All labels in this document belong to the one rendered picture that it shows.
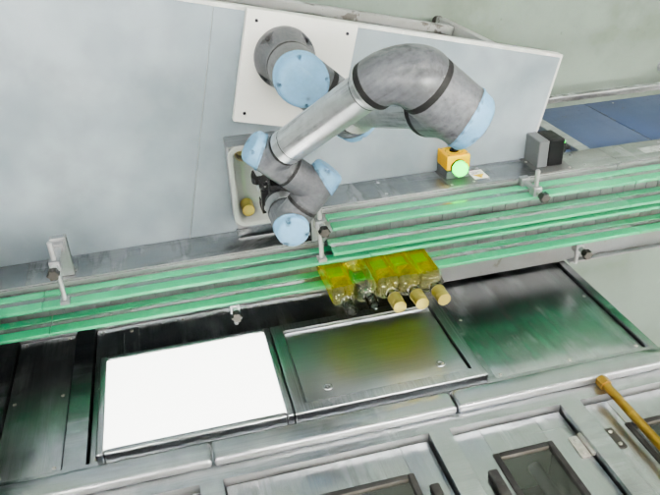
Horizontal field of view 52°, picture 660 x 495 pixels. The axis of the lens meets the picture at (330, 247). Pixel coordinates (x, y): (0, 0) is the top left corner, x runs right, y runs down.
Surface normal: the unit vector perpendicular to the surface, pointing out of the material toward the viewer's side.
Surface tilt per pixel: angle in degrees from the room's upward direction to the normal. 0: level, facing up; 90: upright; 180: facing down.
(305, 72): 8
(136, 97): 0
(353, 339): 90
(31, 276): 90
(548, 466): 90
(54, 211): 0
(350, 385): 90
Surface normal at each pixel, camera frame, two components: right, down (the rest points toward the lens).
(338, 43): 0.25, 0.48
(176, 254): -0.04, -0.87
